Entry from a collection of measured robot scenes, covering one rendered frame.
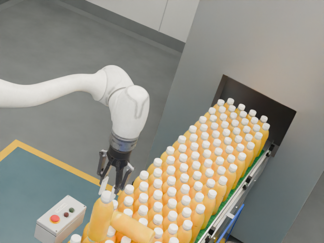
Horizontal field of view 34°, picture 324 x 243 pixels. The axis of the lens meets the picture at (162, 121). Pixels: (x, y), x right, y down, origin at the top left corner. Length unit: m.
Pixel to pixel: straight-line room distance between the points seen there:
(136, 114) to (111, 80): 0.17
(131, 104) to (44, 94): 0.26
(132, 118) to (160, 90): 3.69
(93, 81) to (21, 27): 4.17
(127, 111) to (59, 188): 2.36
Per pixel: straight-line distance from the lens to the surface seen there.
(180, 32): 6.01
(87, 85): 1.69
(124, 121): 1.61
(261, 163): 3.21
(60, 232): 2.15
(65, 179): 3.98
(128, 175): 1.76
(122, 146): 1.67
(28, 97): 1.51
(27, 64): 5.21
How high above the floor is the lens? 2.68
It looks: 34 degrees down
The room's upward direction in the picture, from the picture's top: 18 degrees clockwise
